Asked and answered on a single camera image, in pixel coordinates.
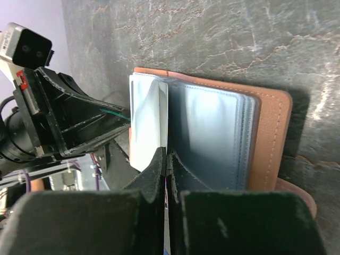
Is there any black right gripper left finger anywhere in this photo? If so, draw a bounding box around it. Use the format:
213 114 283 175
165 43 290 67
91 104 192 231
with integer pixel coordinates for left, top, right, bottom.
1 147 166 254

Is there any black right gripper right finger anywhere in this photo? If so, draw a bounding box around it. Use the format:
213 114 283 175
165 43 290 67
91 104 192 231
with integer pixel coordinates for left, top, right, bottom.
167 153 326 254

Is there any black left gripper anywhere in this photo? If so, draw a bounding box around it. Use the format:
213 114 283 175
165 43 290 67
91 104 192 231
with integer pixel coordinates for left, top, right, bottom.
1 67 130 170

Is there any pink leather card holder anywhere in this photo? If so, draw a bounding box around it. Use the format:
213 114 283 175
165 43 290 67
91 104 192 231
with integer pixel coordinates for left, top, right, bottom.
129 67 317 216

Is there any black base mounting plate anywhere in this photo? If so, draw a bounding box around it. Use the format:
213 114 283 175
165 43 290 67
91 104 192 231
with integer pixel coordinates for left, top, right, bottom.
95 140 140 191

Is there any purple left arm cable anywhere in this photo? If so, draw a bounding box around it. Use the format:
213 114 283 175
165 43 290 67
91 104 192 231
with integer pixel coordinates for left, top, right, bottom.
18 169 32 192

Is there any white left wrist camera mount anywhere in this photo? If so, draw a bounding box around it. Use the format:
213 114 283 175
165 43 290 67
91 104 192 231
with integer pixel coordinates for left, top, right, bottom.
1 22 54 82

